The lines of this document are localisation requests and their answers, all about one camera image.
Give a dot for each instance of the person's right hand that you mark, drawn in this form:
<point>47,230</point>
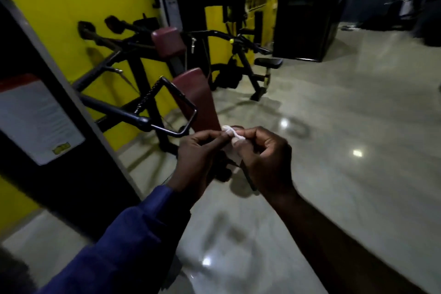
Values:
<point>268,163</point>

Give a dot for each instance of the person's left hand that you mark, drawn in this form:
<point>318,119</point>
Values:
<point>196,163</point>

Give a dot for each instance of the white cleaning wipe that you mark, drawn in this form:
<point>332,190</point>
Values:
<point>229,129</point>

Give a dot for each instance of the grey weight machine maroon seat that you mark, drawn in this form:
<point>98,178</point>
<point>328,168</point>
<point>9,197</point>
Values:
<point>51,183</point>

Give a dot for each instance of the person's right forearm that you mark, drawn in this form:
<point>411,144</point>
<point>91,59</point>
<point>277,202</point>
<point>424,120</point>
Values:
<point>327,252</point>

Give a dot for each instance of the person's blue shirt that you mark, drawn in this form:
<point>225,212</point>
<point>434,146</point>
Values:
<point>120,256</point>

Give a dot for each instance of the maroon back pad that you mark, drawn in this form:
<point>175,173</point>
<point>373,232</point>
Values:
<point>203,104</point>

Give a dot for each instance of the black seat pad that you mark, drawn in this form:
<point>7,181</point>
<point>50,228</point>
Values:
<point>268,63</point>

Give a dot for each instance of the maroon head pad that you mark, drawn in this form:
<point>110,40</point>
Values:
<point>169,42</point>

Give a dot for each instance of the large black cabinet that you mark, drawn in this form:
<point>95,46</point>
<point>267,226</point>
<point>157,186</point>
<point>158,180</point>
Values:
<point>306,25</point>

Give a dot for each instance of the grey instruction label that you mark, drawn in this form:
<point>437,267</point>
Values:
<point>174,14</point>

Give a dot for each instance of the black weight machine flat seat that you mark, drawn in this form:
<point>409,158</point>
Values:
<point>193,11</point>

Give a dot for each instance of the white red instruction label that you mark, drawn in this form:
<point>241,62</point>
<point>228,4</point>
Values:
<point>34,121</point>

